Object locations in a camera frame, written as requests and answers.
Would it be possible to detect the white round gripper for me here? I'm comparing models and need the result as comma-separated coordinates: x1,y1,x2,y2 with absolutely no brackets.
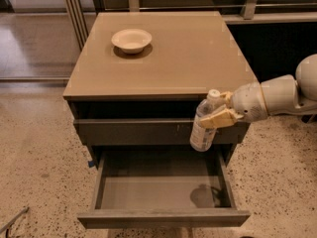
200,82,268,129

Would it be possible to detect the clear plastic bottle white cap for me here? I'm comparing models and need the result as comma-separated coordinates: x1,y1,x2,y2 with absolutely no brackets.
190,89,221,152

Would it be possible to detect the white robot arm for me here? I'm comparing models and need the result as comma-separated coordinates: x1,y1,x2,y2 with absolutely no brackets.
199,55,317,129

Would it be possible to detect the closed top drawer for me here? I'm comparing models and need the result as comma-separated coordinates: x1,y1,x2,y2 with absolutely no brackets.
73,117,252,147

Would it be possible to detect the grey drawer cabinet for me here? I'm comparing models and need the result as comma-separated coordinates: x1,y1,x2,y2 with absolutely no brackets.
62,11,262,238

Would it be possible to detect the open middle drawer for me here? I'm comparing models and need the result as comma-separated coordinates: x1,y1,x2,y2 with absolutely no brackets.
78,150,250,229

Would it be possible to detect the white ceramic bowl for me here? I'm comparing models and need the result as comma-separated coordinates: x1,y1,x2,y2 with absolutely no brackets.
111,29,153,55

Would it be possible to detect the blue tape piece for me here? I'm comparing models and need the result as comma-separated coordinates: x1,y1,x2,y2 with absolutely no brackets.
88,161,95,168

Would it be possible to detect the grey metal bar on floor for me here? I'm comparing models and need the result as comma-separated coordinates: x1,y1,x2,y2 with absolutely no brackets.
0,206,29,234

